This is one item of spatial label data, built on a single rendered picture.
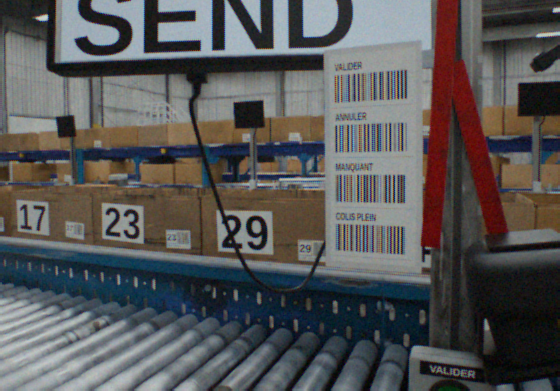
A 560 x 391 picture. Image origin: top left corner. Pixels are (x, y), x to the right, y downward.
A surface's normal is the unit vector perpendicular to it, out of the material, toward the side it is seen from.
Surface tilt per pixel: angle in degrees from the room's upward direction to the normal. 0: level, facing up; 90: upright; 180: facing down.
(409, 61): 90
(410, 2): 86
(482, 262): 59
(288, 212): 90
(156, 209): 90
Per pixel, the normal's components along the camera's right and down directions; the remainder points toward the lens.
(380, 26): -0.05, -0.02
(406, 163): -0.39, 0.05
